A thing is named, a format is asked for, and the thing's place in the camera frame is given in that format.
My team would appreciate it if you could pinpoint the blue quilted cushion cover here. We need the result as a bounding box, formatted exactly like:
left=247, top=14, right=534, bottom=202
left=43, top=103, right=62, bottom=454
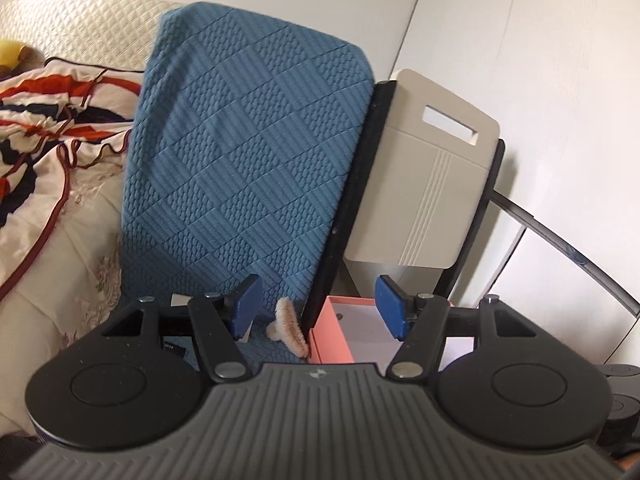
left=121, top=0, right=376, bottom=363

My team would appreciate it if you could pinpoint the pink cardboard box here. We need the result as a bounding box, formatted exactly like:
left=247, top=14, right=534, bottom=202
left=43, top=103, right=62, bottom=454
left=306, top=296, right=476, bottom=364

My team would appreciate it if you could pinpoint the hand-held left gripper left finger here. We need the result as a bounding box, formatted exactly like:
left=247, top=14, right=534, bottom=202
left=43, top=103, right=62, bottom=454
left=101, top=274, right=264, bottom=384

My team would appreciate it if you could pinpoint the beige plastic chair back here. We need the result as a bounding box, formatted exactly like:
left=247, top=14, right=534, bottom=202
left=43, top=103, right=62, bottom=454
left=343, top=68, right=501, bottom=269

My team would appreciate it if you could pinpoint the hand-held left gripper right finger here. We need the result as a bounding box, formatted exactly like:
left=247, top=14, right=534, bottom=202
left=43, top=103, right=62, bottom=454
left=374, top=275, right=544, bottom=381

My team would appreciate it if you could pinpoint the beige hair claw clip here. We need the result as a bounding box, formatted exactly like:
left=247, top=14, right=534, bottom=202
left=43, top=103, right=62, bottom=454
left=266, top=297, right=308, bottom=359

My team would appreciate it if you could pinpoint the striped orange navy blanket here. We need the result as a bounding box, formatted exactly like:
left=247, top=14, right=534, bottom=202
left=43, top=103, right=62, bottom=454
left=0, top=56, right=147, bottom=302

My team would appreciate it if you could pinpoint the yellow plush toy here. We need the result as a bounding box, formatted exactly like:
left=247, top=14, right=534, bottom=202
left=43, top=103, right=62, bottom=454
left=0, top=40, right=45, bottom=69

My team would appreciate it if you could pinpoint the black curved metal bar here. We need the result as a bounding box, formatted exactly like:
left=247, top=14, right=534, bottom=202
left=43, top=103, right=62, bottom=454
left=491, top=189, right=640, bottom=317

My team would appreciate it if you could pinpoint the cream quilted headboard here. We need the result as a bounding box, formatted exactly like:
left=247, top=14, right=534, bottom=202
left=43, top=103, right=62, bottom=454
left=0, top=0, right=184, bottom=74

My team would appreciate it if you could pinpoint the cream floral bed sheet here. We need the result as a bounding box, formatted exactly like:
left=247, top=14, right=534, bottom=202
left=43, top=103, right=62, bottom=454
left=0, top=127, right=127, bottom=436

